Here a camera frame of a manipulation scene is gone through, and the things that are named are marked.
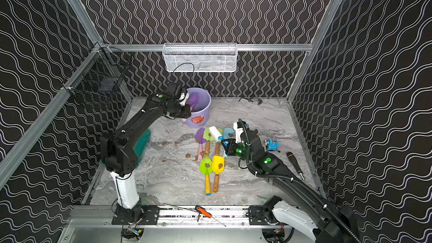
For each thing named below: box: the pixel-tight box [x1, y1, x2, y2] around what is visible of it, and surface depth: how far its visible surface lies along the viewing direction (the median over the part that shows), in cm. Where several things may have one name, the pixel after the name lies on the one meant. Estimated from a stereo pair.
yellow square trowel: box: [212, 144, 225, 193], surface depth 91 cm
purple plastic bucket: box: [186, 87, 212, 129], surface depth 100 cm
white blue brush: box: [209, 126, 225, 142], surface depth 84 cm
